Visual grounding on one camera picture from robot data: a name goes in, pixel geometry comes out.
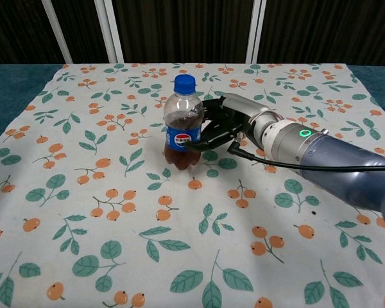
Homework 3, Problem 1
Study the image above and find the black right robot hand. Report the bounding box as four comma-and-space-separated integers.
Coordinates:
182, 93, 277, 153

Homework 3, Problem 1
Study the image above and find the Pepsi bottle with blue cap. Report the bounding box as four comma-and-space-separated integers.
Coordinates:
163, 74, 205, 171

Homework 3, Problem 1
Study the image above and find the dark ribbed backdrop curtain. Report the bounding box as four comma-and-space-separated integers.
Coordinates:
0, 0, 385, 68

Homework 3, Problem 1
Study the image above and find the white fruit-and-leaf print tablecloth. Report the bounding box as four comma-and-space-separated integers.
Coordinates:
0, 62, 385, 308

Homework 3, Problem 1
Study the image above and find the teal fabric table cover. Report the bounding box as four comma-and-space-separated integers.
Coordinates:
0, 62, 65, 151

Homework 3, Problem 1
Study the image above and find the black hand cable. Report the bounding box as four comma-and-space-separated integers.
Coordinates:
227, 137, 385, 171

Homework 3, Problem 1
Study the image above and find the white double frame post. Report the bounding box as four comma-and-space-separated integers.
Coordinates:
94, 0, 125, 64

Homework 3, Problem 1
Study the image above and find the white slanted frame post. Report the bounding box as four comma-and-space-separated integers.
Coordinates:
40, 0, 73, 64

